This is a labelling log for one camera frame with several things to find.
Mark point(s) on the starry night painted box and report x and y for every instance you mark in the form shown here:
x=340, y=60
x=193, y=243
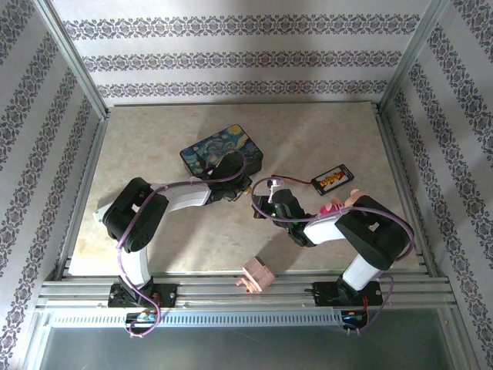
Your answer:
x=231, y=140

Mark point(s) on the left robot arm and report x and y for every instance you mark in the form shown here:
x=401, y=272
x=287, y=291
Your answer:
x=135, y=216

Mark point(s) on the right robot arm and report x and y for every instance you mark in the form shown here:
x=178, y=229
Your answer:
x=369, y=235

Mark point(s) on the pink pig toy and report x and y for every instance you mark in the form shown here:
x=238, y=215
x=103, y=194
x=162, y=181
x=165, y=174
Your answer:
x=327, y=209

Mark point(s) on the pink wooden toy block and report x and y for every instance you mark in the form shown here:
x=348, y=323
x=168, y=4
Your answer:
x=258, y=273

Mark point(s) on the small circuit board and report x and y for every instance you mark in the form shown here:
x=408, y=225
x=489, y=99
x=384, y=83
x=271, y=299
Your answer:
x=352, y=317
x=142, y=317

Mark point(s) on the grey metal panel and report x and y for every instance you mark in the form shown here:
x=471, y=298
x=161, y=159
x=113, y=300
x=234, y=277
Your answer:
x=246, y=350

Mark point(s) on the aluminium frame rail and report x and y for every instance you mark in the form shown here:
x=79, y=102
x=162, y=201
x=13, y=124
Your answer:
x=215, y=293
x=394, y=154
x=92, y=162
x=246, y=104

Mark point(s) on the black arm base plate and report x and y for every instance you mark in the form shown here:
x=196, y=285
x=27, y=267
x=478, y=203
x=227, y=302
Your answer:
x=327, y=297
x=169, y=294

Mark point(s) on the aluminium frame post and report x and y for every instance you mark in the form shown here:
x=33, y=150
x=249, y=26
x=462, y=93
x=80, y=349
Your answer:
x=414, y=58
x=69, y=58

